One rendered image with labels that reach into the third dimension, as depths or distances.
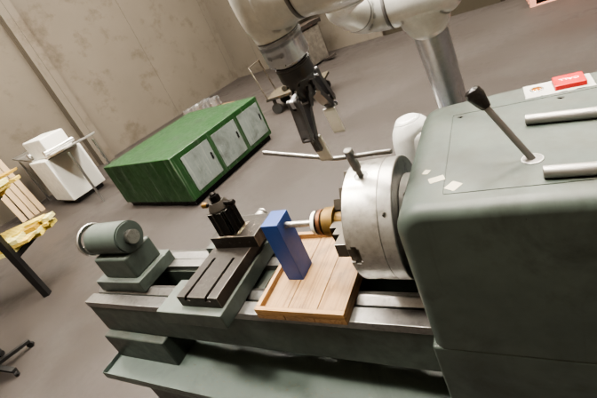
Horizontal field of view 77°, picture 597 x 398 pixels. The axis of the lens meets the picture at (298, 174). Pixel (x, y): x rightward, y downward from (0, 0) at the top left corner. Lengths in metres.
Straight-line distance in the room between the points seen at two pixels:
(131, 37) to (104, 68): 1.12
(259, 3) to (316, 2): 0.10
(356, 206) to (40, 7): 9.51
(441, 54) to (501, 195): 0.66
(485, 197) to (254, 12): 0.51
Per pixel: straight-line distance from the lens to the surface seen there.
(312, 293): 1.20
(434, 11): 1.17
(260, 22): 0.72
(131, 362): 2.06
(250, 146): 5.12
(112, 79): 10.18
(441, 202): 0.73
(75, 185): 7.46
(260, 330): 1.34
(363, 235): 0.89
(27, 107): 9.43
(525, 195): 0.72
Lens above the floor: 1.67
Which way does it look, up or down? 24 degrees down
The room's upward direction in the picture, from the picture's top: 24 degrees counter-clockwise
